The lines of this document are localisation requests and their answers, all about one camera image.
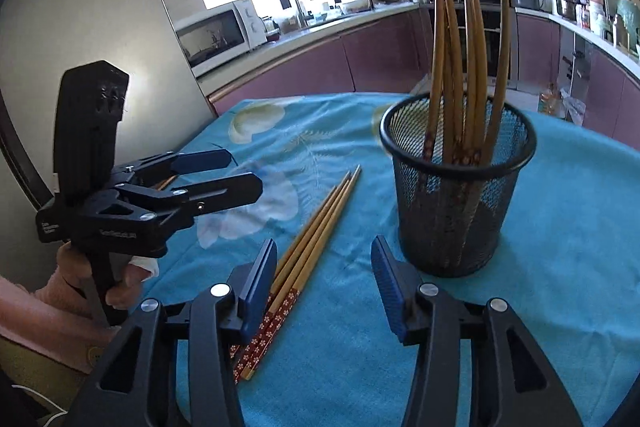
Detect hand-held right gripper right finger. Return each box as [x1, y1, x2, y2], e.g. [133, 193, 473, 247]
[370, 235, 583, 427]

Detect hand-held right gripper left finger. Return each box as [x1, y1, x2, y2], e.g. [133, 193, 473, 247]
[70, 238, 278, 427]

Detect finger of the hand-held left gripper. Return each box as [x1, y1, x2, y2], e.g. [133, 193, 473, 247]
[119, 173, 264, 226]
[112, 148, 236, 186]

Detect black mesh utensil holder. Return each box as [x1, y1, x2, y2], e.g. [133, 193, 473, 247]
[379, 96, 537, 279]

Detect person's left forearm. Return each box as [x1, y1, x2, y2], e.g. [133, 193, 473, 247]
[0, 274, 116, 375]

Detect person's left hand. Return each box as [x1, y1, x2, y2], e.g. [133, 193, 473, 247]
[32, 244, 161, 328]

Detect white microwave oven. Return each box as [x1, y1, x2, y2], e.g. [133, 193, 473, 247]
[174, 0, 268, 78]

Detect blue floral tablecloth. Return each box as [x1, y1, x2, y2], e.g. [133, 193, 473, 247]
[120, 93, 640, 427]

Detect purple lower kitchen cabinets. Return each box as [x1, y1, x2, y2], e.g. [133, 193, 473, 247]
[207, 4, 433, 118]
[515, 12, 640, 148]

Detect olive clothing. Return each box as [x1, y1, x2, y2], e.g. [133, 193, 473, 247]
[0, 337, 101, 413]

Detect yellow cooking oil bottle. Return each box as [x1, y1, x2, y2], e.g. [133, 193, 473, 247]
[539, 82, 561, 115]

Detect white plastic bag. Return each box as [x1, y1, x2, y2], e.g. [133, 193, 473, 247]
[560, 92, 587, 122]

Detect built-in black oven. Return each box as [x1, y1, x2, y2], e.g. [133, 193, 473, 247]
[430, 0, 518, 92]

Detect stainless steel pot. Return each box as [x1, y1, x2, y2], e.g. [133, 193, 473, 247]
[552, 0, 583, 20]

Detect white plastic containers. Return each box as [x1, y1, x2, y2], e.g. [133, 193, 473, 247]
[582, 4, 608, 32]

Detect stainless steel flask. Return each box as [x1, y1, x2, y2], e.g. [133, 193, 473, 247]
[612, 14, 630, 48]

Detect teal countertop appliance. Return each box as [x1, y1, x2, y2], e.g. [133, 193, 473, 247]
[616, 0, 640, 52]

